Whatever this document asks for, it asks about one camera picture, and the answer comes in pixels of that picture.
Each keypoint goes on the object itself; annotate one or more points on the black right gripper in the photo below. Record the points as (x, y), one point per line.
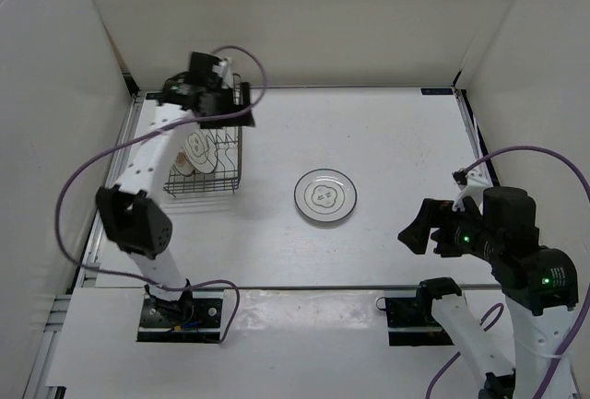
(432, 213)

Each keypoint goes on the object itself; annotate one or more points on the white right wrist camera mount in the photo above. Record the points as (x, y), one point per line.
(471, 184)

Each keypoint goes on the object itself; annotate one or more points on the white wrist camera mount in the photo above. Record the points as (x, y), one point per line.
(222, 73)
(471, 184)

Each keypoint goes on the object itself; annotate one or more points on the white plate green flower outline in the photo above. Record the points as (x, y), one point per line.
(325, 196)

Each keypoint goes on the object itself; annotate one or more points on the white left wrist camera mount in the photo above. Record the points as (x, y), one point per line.
(222, 73)

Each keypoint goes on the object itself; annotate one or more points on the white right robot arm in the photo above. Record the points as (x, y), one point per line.
(539, 285)

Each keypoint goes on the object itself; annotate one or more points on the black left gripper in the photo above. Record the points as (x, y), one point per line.
(244, 119)

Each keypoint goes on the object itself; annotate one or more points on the metal wire dish rack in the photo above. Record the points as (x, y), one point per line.
(225, 178)

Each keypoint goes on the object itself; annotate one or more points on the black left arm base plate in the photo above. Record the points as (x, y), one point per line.
(198, 321)

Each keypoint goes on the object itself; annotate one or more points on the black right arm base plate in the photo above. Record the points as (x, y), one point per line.
(407, 327)

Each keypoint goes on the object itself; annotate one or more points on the metal rail front bar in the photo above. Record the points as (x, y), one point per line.
(341, 287)

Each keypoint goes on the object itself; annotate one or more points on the white plate orange sunburst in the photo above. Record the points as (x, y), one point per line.
(182, 165)

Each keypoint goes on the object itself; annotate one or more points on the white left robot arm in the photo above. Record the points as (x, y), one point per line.
(130, 209)

